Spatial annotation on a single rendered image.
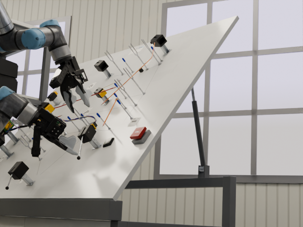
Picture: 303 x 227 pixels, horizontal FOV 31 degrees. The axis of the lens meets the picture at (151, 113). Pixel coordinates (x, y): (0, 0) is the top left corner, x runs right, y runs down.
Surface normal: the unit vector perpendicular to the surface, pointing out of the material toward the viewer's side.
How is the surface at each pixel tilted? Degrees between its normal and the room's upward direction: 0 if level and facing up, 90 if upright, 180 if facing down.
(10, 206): 90
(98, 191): 53
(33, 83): 90
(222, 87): 90
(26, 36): 115
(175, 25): 90
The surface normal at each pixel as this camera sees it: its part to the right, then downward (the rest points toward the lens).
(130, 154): -0.55, -0.73
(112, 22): -0.42, -0.20
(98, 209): -0.73, -0.18
